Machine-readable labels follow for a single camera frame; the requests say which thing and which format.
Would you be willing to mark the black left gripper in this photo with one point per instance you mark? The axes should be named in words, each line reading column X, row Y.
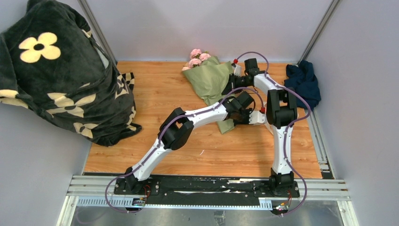
column 247, row 112

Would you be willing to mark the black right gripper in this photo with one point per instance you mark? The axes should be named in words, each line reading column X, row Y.
column 227, row 89

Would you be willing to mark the green and peach wrapping paper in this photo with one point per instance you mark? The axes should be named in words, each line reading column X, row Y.
column 209, row 79

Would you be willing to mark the pink fake flower bunch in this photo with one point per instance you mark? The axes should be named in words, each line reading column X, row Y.
column 197, row 57

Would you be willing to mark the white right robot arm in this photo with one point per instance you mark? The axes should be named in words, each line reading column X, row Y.
column 279, row 112

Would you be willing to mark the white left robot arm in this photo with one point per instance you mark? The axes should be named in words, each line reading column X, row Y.
column 176, row 130

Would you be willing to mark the navy blue cloth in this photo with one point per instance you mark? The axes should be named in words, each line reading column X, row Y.
column 303, row 80

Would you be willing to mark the dark floral fleece blanket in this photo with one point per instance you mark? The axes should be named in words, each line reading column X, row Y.
column 51, row 64

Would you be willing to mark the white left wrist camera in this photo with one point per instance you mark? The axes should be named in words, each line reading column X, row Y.
column 257, row 117

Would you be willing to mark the right aluminium frame post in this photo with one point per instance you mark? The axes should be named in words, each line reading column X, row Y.
column 319, row 29

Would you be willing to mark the aluminium frame post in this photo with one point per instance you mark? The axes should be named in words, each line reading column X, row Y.
column 96, row 28
column 319, row 29

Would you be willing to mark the black and aluminium base rail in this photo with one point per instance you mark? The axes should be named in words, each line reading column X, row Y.
column 191, row 192

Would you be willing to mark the left aluminium frame post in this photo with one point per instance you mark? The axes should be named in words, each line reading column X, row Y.
column 96, row 28

